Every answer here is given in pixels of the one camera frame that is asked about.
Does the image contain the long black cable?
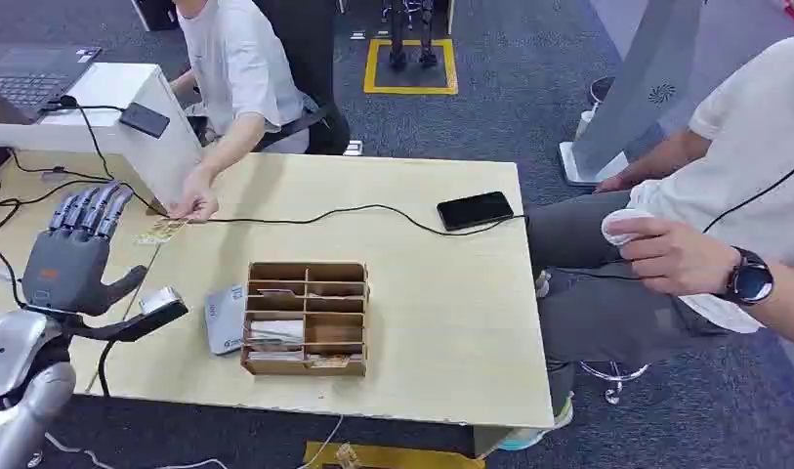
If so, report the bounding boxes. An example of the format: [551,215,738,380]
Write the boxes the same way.
[205,203,528,238]

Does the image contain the white flat card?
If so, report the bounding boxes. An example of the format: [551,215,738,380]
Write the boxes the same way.
[247,349,306,363]

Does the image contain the black laptop cable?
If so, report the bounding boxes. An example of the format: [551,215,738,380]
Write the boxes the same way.
[41,95,171,219]

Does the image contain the black wristwatch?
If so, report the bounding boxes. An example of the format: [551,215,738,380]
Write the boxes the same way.
[718,246,775,308]

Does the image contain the person's left hand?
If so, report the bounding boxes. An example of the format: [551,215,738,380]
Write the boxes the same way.
[603,216,742,298]

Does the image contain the white and green shoe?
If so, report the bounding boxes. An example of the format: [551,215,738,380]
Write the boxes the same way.
[497,390,576,453]

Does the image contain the dark laptop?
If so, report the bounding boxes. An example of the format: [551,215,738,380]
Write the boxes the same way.
[0,43,104,126]

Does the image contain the white thin cable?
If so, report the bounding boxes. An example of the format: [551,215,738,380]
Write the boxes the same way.
[43,413,346,469]

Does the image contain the person's right hand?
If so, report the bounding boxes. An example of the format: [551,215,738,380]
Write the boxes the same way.
[594,172,639,194]

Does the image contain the chrome stool base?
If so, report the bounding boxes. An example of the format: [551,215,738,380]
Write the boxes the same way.
[578,360,651,407]

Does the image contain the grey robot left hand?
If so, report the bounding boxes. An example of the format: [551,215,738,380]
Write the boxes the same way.
[21,182,149,320]

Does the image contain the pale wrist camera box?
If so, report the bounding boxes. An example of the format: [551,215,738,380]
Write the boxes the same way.
[138,287,183,317]

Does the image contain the white raised desk shelf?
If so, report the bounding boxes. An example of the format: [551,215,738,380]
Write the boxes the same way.
[0,62,205,210]

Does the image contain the black robot legs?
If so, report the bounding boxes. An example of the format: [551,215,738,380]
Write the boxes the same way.
[380,0,440,71]

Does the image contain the white cards stack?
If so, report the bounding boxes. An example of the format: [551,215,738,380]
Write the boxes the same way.
[247,320,306,346]

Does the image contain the small black flat device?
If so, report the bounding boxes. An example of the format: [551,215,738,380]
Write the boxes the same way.
[118,101,172,141]

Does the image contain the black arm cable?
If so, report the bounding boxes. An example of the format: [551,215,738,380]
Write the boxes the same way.
[96,339,117,399]

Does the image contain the tan card in box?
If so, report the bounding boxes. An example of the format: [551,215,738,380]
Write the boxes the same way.
[308,353,354,370]

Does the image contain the white round object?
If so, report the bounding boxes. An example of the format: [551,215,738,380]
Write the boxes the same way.
[601,207,658,248]

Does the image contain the wooden card box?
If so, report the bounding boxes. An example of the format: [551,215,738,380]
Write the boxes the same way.
[240,261,370,379]

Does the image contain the person's hand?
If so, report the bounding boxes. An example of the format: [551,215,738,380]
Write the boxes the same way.
[168,166,221,226]

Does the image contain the white standing pillar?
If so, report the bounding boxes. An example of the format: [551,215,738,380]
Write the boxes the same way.
[557,0,710,189]

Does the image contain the black round bin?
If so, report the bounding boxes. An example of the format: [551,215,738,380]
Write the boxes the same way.
[586,75,616,108]

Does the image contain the person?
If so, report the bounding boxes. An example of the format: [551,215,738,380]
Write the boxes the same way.
[168,0,354,226]
[524,32,794,451]

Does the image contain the pale grey card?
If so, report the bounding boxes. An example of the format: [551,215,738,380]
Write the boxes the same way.
[203,283,248,357]

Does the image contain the black smartphone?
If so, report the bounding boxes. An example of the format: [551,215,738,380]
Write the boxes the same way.
[436,191,517,233]

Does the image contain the tan printed card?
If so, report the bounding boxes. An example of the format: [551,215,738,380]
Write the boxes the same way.
[133,216,192,246]

